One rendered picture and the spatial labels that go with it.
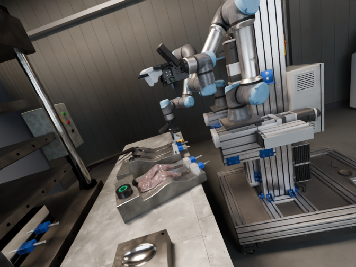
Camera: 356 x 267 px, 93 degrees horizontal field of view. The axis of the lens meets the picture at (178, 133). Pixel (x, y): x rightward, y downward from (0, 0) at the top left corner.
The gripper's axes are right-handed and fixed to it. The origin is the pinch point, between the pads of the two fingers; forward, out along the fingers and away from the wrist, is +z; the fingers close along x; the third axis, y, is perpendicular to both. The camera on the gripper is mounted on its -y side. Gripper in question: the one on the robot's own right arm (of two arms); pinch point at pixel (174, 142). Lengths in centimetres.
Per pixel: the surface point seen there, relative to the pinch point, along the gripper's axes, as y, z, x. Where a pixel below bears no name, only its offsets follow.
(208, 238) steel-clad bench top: 4, 11, -82
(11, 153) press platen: -79, -37, -44
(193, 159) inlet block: 9.7, 4.8, -28.9
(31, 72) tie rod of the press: -73, -77, -8
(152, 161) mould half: -18.9, 2.7, -16.8
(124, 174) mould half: -41.8, 5.7, -17.7
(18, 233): -78, -5, -64
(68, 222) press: -75, 13, -43
